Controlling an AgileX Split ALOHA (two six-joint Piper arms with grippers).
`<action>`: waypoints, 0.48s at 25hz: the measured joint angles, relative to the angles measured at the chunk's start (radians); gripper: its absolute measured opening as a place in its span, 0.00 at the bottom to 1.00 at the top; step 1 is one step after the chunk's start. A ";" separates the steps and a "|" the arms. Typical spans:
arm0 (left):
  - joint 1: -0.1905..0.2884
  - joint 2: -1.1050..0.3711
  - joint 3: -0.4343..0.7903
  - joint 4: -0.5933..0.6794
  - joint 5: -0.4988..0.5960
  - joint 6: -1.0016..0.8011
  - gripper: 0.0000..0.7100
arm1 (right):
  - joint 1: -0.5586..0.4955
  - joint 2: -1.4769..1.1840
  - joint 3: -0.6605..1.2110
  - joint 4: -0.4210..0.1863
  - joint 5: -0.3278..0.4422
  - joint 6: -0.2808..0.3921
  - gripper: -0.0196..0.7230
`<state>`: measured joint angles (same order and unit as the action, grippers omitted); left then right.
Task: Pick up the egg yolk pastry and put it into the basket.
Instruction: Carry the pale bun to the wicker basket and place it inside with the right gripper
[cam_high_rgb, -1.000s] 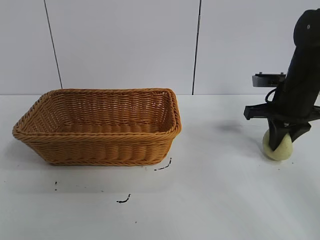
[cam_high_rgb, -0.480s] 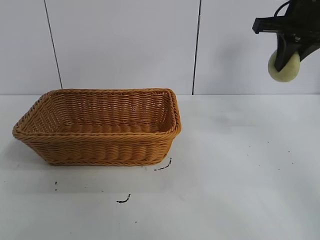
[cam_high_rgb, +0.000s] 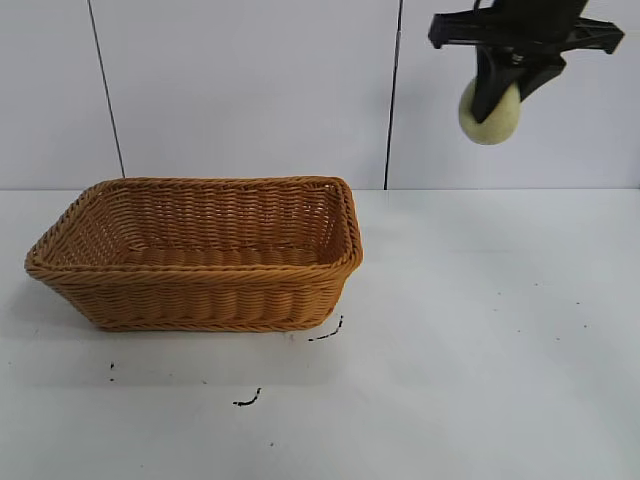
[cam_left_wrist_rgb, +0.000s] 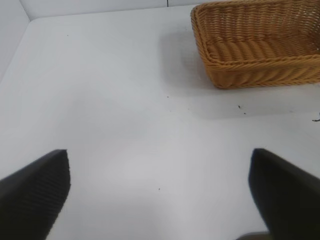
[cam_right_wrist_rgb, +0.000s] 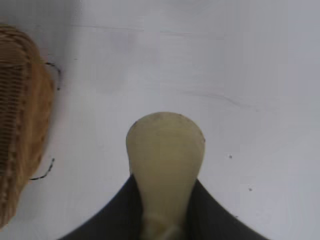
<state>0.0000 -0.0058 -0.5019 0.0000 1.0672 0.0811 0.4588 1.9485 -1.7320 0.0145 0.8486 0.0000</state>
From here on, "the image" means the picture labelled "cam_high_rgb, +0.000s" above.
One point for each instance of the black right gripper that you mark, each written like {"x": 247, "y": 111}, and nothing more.
{"x": 530, "y": 32}

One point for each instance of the pale yellow egg yolk pastry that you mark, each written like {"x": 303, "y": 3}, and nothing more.
{"x": 494, "y": 131}

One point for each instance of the brown woven wicker basket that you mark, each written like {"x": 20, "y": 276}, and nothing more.
{"x": 200, "y": 295}

